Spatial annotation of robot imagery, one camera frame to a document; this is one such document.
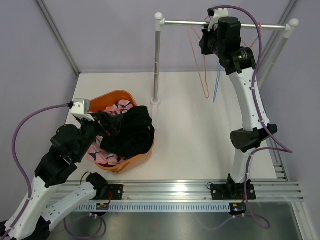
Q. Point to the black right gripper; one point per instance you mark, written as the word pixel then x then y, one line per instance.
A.
pixel 205 36

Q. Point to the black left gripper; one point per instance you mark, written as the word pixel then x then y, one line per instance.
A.
pixel 115 121

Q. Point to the pink hanger of black shorts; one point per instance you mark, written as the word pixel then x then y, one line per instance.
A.
pixel 203 80

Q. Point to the black shorts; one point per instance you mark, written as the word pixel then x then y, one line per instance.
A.
pixel 136 135

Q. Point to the blue hanger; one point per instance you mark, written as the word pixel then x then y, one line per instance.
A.
pixel 217 84

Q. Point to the pink patterned shorts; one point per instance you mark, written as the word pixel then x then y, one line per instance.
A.
pixel 95 153

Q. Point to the pink hanger of camouflage shorts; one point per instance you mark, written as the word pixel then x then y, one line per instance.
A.
pixel 257 38

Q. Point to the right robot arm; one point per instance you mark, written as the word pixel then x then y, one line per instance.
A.
pixel 222 38

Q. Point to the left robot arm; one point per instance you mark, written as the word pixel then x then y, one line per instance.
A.
pixel 34 220

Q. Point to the orange plastic basket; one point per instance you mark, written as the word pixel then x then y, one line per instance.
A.
pixel 107 100

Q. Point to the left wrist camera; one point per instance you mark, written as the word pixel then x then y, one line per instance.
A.
pixel 79 108

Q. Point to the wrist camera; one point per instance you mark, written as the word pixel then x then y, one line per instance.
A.
pixel 217 14
pixel 79 108

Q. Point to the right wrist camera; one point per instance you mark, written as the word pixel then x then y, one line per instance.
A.
pixel 217 14

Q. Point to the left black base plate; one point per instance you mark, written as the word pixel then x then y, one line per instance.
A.
pixel 114 191

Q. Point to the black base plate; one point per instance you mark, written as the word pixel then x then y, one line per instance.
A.
pixel 114 191
pixel 222 192

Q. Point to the white slotted cable duct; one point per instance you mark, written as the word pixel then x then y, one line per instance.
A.
pixel 155 207

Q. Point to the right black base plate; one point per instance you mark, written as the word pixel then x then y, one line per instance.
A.
pixel 222 192

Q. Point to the aluminium mounting rail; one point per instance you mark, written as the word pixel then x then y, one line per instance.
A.
pixel 198 191

